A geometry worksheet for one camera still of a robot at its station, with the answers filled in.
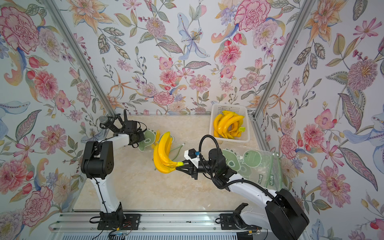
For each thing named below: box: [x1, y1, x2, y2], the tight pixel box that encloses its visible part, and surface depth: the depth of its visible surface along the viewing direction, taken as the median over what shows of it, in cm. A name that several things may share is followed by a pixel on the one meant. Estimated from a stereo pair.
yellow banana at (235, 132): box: [231, 121, 241, 138], surface depth 107 cm
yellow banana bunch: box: [153, 131, 184, 174], surface depth 71 cm
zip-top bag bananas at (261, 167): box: [222, 146, 283, 191], surface depth 90 cm
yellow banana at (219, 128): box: [217, 111, 236, 136], surface depth 103 cm
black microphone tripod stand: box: [99, 113, 142, 135], surface depth 95 cm
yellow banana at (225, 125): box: [222, 115, 245, 140], surface depth 102 cm
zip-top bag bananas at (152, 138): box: [138, 128, 175, 152], surface depth 102 cm
